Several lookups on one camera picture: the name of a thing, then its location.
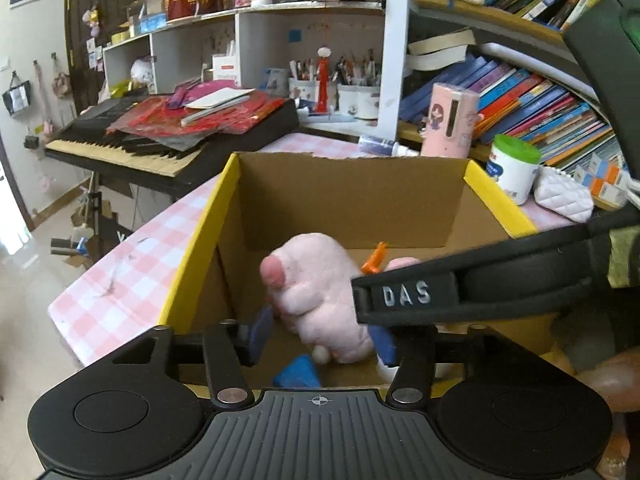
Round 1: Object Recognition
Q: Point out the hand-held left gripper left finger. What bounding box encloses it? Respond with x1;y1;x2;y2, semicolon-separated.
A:
111;305;275;408

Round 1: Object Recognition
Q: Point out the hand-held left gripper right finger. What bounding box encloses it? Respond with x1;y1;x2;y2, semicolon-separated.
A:
367;322;576;408

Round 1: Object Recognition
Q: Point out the white charger adapter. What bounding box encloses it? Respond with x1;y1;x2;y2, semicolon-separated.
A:
375;357;451;386

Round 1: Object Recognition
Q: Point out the blue plastic toy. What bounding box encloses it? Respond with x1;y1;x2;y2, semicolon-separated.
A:
272;354;322;388

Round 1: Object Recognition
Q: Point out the large pink plush pig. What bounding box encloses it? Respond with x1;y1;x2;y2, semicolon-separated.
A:
260;232;376;365

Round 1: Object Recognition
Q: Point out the small pink plush toy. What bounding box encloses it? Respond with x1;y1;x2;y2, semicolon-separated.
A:
387;256;426;273

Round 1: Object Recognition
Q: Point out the orange plastic toy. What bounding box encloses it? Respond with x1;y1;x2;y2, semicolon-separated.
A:
361;241;391;276

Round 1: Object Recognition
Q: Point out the yellow cardboard box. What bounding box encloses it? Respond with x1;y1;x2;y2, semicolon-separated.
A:
159;151;571;391

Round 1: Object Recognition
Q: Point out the person's right hand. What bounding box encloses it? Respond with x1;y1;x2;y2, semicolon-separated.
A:
575;347;640;413

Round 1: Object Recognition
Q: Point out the white jar green lid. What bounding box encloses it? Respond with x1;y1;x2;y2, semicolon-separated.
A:
487;134;542;206

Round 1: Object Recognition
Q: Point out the white quilted pouch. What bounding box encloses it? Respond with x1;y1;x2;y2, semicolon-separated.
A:
532;165;596;223

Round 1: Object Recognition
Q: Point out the stack of orange white boxes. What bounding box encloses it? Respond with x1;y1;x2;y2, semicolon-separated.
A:
570;152;631;206

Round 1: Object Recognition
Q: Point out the pink cartoon humidifier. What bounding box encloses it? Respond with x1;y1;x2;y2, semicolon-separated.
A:
420;82;481;158

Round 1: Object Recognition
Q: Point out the row of colourful books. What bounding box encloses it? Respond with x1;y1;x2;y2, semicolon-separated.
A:
400;55;618;171

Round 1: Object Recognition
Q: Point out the blue white spray bottle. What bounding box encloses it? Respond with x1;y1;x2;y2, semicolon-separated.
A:
357;134;420;157

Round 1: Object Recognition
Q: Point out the black keyboard stand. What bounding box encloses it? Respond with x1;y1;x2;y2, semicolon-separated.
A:
50;172;136;261

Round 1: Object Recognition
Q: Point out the white pen cup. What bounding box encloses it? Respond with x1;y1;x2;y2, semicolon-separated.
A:
335;50;362;118
287;57;321;111
357;50;382;121

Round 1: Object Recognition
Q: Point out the white flat bar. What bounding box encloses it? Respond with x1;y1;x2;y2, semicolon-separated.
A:
472;40;596;101

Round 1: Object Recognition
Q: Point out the pile of red packets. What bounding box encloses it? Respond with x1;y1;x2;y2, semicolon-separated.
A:
107;85;286;151

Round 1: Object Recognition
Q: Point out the white notebook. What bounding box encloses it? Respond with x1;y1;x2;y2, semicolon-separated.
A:
184;87;258;111

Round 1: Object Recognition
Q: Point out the white bookshelf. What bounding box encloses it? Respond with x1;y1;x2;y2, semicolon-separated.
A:
102;0;640;211

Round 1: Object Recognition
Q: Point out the thick cream book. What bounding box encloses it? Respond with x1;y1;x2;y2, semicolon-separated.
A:
406;30;478;73

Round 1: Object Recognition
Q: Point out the blue white small box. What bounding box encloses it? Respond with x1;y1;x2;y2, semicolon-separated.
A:
264;67;290;93

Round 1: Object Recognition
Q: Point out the red figure bottle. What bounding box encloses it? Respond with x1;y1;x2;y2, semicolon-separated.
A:
315;46;333;113

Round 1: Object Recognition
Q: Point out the white red box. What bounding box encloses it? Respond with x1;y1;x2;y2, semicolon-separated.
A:
211;52;238;86

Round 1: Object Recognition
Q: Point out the black electronic keyboard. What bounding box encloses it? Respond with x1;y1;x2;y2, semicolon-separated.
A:
44;97;301;193

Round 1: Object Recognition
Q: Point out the white plastic bag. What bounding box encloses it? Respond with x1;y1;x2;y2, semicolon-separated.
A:
129;57;157;86

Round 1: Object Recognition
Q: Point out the pink hanging bag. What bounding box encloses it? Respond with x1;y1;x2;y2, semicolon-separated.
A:
50;72;73;100

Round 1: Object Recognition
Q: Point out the black hanging bag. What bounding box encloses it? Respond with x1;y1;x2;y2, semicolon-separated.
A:
1;72;33;117

